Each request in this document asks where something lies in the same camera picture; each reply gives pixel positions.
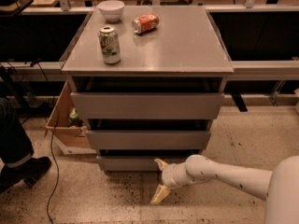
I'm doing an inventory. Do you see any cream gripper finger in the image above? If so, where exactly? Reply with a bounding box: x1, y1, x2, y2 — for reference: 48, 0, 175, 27
154, 159, 168, 172
150, 185, 171, 204

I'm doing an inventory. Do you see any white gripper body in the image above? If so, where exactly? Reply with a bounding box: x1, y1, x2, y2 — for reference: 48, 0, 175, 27
162, 162, 189, 189

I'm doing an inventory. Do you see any grey bottom drawer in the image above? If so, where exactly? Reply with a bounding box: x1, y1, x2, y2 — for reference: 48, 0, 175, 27
97, 156, 159, 172

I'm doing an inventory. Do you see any grey drawer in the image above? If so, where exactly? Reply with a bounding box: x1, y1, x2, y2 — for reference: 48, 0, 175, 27
71, 92, 224, 119
97, 156, 159, 172
87, 131, 211, 150

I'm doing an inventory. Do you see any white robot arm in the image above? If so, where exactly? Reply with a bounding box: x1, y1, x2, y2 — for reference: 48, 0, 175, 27
151, 155, 299, 224

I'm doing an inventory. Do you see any grey middle drawer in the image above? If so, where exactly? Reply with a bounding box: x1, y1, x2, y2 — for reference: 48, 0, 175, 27
87, 131, 211, 150

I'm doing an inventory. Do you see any grey drawer cabinet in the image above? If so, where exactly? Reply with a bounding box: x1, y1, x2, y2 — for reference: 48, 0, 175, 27
63, 6, 233, 162

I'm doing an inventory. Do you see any grey top drawer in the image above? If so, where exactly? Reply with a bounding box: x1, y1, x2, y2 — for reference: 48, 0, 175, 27
71, 92, 224, 119

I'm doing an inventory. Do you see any green bottle in box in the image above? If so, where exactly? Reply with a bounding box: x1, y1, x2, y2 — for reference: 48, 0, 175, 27
68, 108, 83, 127

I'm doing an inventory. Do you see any cardboard box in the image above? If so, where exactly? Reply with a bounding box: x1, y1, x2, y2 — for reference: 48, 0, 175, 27
46, 82, 95, 155

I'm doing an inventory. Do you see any black shoe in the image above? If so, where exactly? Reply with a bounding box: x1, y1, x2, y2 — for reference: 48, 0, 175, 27
0, 157, 51, 193

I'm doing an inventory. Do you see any green white soda can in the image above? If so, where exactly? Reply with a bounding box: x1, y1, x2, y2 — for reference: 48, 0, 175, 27
98, 25, 121, 64

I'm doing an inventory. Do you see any orange soda can lying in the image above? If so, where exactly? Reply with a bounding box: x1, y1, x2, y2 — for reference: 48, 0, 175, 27
132, 13, 159, 35

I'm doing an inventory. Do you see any person's dark trouser leg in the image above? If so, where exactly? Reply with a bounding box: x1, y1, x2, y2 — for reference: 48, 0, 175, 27
0, 98, 34, 168

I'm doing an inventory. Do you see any white bowl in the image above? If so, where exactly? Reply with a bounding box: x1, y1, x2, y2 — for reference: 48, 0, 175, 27
97, 0, 124, 21

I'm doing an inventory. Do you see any black floor cable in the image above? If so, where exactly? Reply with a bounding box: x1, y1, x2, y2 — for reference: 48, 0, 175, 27
29, 58, 61, 224

